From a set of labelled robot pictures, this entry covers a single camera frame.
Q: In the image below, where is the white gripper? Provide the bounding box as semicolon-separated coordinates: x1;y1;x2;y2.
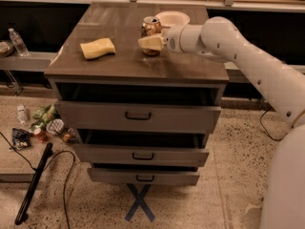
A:
138;26;184;52

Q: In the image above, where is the orange soda can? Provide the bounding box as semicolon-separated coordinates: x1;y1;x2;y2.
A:
141;16;161;56

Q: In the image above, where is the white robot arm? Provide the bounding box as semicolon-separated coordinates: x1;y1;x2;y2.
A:
138;17;305;229

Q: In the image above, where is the red can on floor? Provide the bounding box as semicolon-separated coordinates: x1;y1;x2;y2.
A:
33;128;48;143

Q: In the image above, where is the white bowl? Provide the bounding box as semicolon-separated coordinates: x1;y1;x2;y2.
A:
155;10;190;28

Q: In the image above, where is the yellow sponge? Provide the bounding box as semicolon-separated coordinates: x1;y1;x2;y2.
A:
80;38;116;60

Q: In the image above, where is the top grey drawer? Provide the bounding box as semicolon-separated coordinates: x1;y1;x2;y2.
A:
55;101;221;134

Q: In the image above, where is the grey drawer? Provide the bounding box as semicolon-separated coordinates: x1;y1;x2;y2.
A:
55;101;221;134
74;144;209;167
88;168;199;186

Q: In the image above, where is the grey drawer cabinet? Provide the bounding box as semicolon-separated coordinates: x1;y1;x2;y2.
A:
45;3;229;172

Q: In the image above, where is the brown snack on floor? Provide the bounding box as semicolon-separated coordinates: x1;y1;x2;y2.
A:
62;128;78;144

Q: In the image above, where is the white patterned cup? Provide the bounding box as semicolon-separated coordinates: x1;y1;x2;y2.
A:
46;119;65;135

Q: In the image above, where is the middle grey drawer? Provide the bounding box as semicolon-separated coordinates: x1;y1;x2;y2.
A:
74;144;209;167

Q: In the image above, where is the clear plastic water bottle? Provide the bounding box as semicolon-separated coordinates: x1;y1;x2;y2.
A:
9;28;30;56

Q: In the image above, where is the bottom grey drawer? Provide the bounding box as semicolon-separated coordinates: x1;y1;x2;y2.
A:
88;168;199;186

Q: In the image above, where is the bowl on left shelf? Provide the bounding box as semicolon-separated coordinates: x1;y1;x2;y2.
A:
0;41;14;57

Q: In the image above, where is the small bottle on floor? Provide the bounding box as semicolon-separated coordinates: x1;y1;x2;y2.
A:
17;104;28;124

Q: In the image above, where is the blue tape cross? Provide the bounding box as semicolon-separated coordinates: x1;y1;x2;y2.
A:
125;183;155;222

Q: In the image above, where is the dark chip bag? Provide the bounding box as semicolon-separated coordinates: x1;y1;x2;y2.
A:
11;128;31;149

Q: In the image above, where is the black stand leg left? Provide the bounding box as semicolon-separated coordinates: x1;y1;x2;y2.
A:
14;143;52;225

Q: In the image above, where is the black cable right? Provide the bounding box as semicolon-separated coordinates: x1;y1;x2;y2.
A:
259;107;284;142

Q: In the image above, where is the black cable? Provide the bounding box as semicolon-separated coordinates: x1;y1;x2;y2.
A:
259;107;284;142
0;131;77;229

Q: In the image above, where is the black cable left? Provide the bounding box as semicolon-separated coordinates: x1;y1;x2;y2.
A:
0;131;77;229

